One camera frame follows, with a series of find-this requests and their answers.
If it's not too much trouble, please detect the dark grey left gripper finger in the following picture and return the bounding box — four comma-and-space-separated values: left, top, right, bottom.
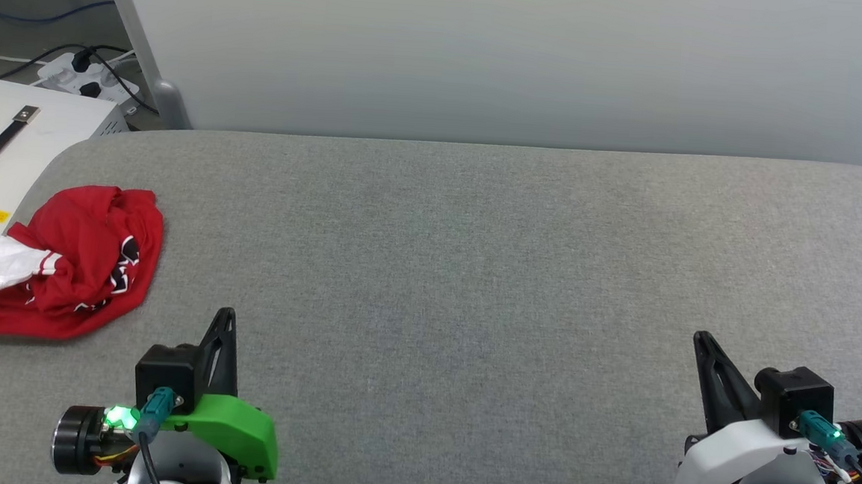
195, 305, 244, 411

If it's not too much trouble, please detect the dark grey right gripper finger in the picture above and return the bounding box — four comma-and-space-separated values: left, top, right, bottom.
687, 331, 766, 436

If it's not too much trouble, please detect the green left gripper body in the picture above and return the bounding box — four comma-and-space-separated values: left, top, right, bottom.
50, 384, 282, 484

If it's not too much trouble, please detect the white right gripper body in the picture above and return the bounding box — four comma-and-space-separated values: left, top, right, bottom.
675, 409, 862, 484

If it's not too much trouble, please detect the red basketball jersey white trim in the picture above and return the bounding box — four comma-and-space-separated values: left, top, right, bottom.
0, 179, 167, 361

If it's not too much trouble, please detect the grey metal partition leg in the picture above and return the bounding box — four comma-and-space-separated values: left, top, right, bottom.
90, 0, 199, 131

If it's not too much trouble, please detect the white power strip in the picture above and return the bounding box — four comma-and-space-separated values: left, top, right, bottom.
35, 50, 143, 117

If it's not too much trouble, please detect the white partition panel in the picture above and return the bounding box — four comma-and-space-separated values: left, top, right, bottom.
105, 0, 862, 170

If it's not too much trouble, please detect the white box with black handle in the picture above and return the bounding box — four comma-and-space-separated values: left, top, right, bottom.
0, 78, 133, 258

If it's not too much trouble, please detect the black floor cable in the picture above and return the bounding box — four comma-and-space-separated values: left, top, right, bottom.
0, 37, 137, 97

